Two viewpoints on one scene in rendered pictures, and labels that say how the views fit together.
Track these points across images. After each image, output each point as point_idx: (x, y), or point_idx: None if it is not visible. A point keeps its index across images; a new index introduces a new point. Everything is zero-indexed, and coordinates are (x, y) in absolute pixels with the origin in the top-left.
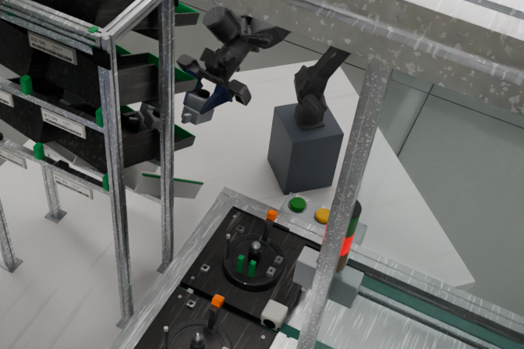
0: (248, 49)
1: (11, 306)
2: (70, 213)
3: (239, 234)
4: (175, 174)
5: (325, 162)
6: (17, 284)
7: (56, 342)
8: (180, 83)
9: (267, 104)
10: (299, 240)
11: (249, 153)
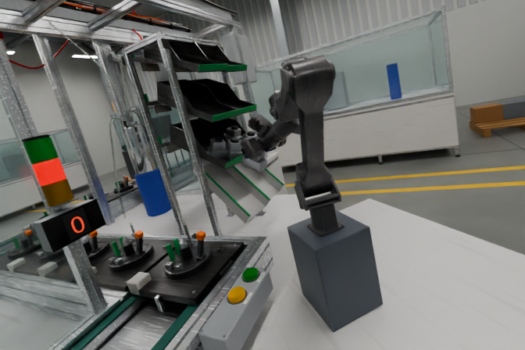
0: (281, 125)
1: (208, 222)
2: (262, 216)
3: (217, 251)
4: None
5: (315, 282)
6: (219, 219)
7: None
8: (200, 111)
9: (426, 255)
10: (206, 282)
11: None
